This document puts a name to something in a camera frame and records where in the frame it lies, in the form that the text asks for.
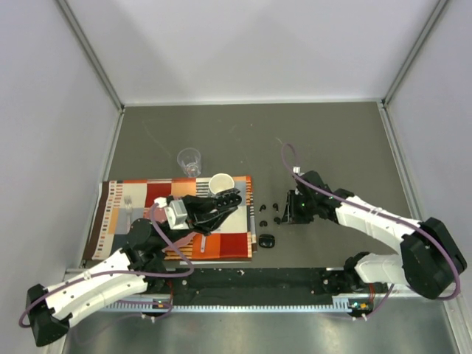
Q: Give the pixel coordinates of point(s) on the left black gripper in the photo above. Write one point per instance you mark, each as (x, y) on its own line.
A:
(200, 220)

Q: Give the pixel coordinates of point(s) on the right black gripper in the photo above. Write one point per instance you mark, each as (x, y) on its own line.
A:
(293, 197)

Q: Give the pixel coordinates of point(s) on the black round earbud case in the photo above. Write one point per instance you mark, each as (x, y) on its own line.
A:
(226, 203)

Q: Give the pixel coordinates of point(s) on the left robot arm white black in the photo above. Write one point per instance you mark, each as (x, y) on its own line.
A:
(135, 268)

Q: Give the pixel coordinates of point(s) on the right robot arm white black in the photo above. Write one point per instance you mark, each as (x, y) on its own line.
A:
(425, 256)

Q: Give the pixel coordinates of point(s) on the black open earbud case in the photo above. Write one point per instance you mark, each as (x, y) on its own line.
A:
(266, 241)

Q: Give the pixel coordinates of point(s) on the white blue mug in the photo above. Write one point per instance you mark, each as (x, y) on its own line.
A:
(219, 183)

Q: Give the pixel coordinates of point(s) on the clear plastic cup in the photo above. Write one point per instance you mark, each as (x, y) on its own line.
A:
(189, 159)

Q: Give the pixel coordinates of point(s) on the pink polka dot plate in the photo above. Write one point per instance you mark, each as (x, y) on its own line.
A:
(180, 238)

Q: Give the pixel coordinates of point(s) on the silver fork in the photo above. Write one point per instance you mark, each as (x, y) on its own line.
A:
(129, 210)

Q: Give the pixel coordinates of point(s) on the knife with orange handle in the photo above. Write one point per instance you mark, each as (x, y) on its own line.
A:
(203, 243)

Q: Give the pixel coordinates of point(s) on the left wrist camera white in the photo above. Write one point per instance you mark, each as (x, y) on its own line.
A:
(175, 211)

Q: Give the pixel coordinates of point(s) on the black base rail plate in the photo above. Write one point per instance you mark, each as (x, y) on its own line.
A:
(259, 286)

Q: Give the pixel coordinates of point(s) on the white comb cable duct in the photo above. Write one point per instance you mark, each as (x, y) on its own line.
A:
(142, 305)

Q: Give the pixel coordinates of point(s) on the aluminium frame post right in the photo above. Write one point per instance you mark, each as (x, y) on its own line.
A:
(427, 29)

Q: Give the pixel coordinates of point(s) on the aluminium frame post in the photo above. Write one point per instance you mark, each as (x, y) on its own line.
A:
(427, 29)
(91, 56)

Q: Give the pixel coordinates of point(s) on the aluminium frame post left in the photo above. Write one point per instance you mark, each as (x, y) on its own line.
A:
(91, 56)

